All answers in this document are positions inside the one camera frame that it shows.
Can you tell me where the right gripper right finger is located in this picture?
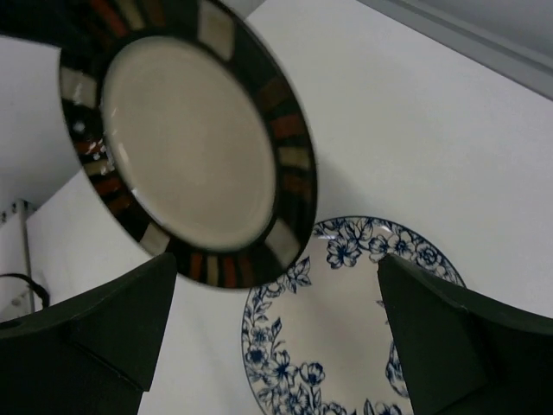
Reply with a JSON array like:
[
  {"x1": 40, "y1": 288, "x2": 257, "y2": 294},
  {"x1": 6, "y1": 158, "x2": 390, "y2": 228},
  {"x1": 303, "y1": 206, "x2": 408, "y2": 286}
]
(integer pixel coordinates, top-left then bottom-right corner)
[{"x1": 378, "y1": 254, "x2": 552, "y2": 414}]

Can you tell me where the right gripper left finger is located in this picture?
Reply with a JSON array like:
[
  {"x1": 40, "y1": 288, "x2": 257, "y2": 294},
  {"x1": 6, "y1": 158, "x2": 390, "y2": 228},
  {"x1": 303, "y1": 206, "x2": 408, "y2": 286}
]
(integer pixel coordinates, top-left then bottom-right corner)
[{"x1": 1, "y1": 253, "x2": 177, "y2": 414}]

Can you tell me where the blue floral plate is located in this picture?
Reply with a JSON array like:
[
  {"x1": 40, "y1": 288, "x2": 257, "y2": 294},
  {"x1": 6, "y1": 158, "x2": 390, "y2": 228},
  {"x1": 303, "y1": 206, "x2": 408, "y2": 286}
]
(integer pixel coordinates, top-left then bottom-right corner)
[{"x1": 241, "y1": 216, "x2": 462, "y2": 414}]

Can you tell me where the brown striped rim plate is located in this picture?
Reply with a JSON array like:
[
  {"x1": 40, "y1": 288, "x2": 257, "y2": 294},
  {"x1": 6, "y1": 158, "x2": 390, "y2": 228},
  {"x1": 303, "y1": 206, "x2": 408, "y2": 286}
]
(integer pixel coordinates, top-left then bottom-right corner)
[{"x1": 59, "y1": 1, "x2": 318, "y2": 289}]

